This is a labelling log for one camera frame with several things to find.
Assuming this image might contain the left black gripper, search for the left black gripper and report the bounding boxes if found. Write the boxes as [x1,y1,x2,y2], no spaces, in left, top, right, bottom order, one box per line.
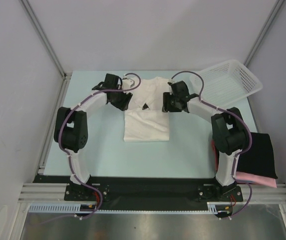
[110,85,133,112]

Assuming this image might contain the white t shirt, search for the white t shirt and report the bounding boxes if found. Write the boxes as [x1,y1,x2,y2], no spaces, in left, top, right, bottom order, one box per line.
[124,76,170,142]

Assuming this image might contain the white perforated plastic basket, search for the white perforated plastic basket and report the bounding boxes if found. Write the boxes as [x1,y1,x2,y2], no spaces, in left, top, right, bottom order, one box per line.
[190,59,263,107]

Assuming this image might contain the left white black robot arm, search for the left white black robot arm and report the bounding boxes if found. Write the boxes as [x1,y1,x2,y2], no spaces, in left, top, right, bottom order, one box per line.
[54,73,141,200]

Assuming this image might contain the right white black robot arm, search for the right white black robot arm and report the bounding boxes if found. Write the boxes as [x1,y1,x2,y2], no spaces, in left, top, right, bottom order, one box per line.
[162,81,252,201]

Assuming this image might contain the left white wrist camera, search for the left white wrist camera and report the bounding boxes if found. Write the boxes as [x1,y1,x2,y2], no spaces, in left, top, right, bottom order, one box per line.
[122,75,137,91]

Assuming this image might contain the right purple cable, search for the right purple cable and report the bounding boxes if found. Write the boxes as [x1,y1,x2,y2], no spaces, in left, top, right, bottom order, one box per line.
[168,70,253,221]

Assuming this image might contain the purple cable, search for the purple cable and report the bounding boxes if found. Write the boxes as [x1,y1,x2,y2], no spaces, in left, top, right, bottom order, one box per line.
[168,70,253,221]
[59,72,142,221]

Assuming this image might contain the left aluminium frame post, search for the left aluminium frame post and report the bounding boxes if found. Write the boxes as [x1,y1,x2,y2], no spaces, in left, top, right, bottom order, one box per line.
[17,0,68,79]

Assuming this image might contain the aluminium frame post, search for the aluminium frame post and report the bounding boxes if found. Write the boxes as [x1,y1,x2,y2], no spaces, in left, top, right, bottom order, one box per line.
[17,0,68,79]
[243,0,286,67]

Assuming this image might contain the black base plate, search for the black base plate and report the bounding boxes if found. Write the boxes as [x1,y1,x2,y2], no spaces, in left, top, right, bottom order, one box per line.
[33,175,243,212]

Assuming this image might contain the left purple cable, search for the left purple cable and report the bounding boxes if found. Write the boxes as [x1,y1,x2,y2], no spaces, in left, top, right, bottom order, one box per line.
[59,72,142,221]

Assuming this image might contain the light blue cable duct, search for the light blue cable duct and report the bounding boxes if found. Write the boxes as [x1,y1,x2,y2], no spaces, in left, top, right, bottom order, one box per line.
[29,203,231,215]

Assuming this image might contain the right aluminium frame post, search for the right aluminium frame post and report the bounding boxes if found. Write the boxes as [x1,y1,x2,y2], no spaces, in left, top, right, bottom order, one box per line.
[243,0,286,67]

